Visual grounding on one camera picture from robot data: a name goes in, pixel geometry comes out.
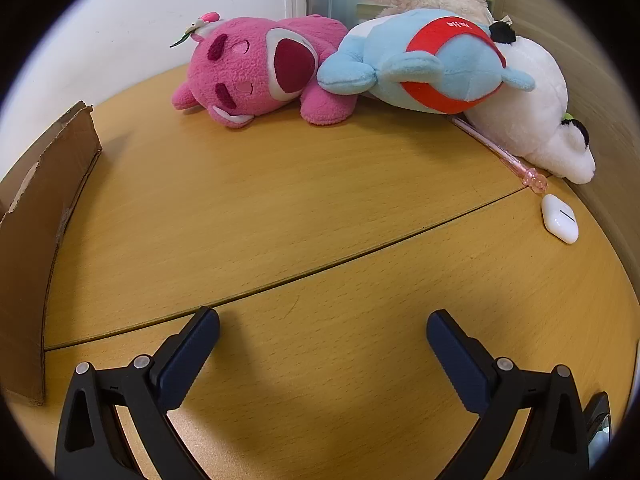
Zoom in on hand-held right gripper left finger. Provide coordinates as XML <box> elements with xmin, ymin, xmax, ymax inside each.
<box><xmin>54</xmin><ymin>306</ymin><xmax>221</xmax><ymax>480</ymax></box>

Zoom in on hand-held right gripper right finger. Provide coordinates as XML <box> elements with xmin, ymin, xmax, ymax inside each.
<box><xmin>426</xmin><ymin>310</ymin><xmax>591</xmax><ymax>480</ymax></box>

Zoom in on brown cardboard box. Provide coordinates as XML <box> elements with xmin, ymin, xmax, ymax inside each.
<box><xmin>0</xmin><ymin>101</ymin><xmax>103</xmax><ymax>406</ymax></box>

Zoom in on wooden desktop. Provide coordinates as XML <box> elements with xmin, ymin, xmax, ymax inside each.
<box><xmin>0</xmin><ymin>57</ymin><xmax>640</xmax><ymax>480</ymax></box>

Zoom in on white earbuds case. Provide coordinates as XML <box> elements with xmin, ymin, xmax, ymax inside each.
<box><xmin>541</xmin><ymin>194</ymin><xmax>580</xmax><ymax>244</ymax></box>

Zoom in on pink pen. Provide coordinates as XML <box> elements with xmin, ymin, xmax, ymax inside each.
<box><xmin>451</xmin><ymin>117</ymin><xmax>548</xmax><ymax>196</ymax></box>

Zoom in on white plush toy black ears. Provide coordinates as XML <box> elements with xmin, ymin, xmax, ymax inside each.
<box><xmin>462</xmin><ymin>20</ymin><xmax>597</xmax><ymax>184</ymax></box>

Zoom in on pink plush toy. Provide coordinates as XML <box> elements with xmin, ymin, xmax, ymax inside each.
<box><xmin>169</xmin><ymin>11</ymin><xmax>358</xmax><ymax>129</ymax></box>

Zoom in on blue and red plush toy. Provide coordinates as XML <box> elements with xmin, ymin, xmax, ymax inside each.
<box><xmin>316</xmin><ymin>8</ymin><xmax>536</xmax><ymax>114</ymax></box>

